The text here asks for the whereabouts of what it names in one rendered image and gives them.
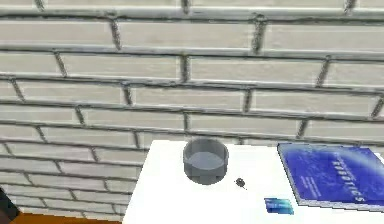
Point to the blue book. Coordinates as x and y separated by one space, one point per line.
336 173

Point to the small black key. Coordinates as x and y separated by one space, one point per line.
240 182

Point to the grey round bowl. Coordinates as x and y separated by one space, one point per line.
205 166

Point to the blue credit card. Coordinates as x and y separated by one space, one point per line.
279 206

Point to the white table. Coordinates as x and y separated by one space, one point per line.
186 203

